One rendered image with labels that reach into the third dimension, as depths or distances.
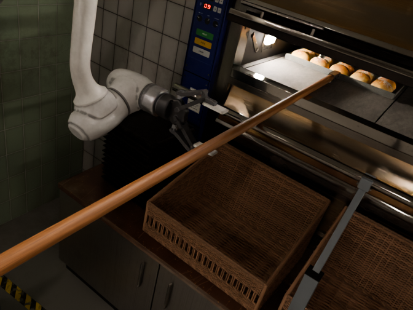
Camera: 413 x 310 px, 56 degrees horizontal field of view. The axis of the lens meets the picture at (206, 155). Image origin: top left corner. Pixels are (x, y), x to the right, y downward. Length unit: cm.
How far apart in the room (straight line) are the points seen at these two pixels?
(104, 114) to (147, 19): 90
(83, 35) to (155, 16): 84
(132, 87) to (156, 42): 76
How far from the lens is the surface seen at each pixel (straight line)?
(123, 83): 121
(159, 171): 86
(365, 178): 118
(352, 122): 153
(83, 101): 113
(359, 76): 197
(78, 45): 112
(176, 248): 152
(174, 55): 187
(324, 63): 201
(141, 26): 199
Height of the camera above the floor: 169
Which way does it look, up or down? 31 degrees down
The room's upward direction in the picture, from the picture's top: 14 degrees clockwise
